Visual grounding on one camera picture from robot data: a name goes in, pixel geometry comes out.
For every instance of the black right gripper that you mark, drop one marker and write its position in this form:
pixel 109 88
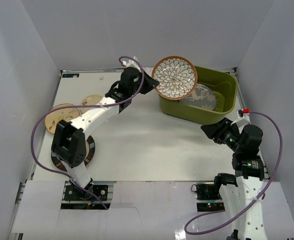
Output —
pixel 213 131

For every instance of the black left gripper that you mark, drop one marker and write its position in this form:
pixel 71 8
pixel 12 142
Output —
pixel 145 83

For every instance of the white petal pattern brown-rim plate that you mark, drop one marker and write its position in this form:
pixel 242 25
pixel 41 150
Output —
pixel 177 77

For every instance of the grey reindeer snowflake plate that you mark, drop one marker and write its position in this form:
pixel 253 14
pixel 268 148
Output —
pixel 202 97

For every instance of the black striped rim cream plate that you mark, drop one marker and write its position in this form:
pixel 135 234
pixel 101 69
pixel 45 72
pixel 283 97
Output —
pixel 90 151

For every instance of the tan bird branch plate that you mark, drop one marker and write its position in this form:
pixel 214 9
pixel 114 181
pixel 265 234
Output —
pixel 66 114

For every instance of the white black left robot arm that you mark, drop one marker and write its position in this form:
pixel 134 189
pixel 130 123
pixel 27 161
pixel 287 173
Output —
pixel 70 139

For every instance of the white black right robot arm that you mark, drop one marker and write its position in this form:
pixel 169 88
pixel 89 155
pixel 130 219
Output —
pixel 239 191

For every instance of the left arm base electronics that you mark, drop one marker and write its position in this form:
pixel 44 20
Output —
pixel 74 198

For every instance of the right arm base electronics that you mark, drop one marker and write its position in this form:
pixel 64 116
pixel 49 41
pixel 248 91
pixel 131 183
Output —
pixel 208 198

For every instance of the olive green plastic bin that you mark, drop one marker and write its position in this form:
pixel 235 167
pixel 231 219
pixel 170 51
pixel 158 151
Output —
pixel 223 83

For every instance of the cream small insect plate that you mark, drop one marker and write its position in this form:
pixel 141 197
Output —
pixel 92 99

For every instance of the blue label sticker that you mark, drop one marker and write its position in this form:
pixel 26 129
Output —
pixel 70 75

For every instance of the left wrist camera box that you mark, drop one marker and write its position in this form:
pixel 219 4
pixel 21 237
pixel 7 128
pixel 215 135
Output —
pixel 133 63

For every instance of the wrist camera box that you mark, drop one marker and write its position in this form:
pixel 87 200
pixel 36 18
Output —
pixel 133 63
pixel 243 118

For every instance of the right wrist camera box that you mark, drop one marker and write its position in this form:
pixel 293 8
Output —
pixel 243 118

